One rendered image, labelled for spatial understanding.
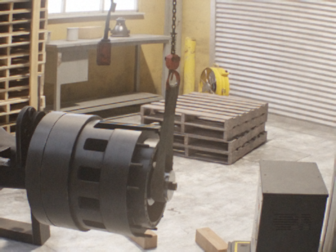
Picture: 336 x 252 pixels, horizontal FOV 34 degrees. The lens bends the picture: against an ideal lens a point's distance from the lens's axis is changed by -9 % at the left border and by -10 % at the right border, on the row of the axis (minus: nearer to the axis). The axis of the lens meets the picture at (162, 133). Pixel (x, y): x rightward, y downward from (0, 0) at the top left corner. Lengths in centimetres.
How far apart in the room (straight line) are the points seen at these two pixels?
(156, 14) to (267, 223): 682
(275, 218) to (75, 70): 504
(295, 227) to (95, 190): 95
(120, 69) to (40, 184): 630
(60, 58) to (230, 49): 283
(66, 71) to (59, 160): 479
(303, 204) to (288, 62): 563
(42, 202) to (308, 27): 594
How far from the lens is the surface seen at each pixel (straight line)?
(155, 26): 923
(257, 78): 854
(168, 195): 262
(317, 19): 793
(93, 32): 779
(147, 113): 644
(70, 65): 731
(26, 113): 271
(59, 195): 256
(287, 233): 274
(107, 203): 250
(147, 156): 252
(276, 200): 267
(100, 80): 854
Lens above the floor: 169
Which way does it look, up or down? 13 degrees down
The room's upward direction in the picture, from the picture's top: 2 degrees clockwise
